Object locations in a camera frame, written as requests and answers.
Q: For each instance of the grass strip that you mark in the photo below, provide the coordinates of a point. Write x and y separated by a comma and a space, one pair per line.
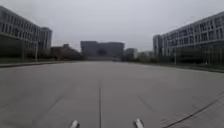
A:
20, 61

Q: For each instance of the small pale building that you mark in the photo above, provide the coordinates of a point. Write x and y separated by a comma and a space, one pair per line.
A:
130, 53

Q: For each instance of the grey paved plaza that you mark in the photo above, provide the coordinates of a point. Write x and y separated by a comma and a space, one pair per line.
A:
110, 86

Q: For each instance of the long grey building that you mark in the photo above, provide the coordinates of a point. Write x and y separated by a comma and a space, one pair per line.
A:
18, 33

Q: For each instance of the dark wide building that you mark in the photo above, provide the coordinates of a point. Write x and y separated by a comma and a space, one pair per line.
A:
101, 49

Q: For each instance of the robot's own part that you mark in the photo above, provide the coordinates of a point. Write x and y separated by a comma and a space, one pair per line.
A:
74, 124
138, 123

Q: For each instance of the low brown building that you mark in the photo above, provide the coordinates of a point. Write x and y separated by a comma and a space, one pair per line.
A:
64, 52

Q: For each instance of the row of bushes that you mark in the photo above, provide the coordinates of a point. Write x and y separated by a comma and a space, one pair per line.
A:
146, 57

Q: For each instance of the long pale windowed building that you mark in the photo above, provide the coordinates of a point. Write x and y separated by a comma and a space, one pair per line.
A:
193, 38

